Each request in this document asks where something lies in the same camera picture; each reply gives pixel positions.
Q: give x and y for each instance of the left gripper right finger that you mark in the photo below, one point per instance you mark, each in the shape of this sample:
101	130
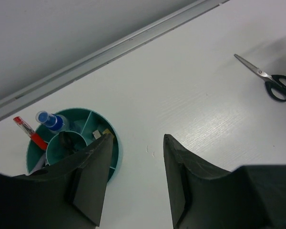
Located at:
204	196

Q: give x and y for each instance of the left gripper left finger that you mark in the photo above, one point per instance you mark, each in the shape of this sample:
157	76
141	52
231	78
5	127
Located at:
67	195

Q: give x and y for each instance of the red gel pen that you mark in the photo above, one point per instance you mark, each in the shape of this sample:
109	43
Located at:
28	130

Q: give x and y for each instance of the white eraser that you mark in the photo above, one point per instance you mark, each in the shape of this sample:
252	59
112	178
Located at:
96	134

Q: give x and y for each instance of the tan pencil sharpener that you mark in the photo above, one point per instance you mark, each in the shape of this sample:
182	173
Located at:
107	131

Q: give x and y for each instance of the glue bottle blue cap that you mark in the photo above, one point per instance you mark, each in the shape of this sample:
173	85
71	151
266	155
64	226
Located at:
54	122

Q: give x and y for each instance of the black scissors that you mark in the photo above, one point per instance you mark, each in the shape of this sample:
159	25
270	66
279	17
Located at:
275	84

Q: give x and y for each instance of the teal divided pen holder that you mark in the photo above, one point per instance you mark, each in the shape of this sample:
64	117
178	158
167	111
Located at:
82	124

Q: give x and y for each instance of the aluminium table frame rail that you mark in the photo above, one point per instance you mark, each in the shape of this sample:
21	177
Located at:
98	59

